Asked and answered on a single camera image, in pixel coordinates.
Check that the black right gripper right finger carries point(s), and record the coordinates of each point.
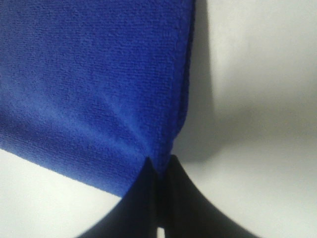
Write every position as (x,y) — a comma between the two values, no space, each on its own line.
(184,212)

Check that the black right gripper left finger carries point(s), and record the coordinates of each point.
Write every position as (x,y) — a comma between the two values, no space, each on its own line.
(135,214)

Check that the blue microfiber towel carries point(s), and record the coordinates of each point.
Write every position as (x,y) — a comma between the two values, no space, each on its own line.
(92,88)

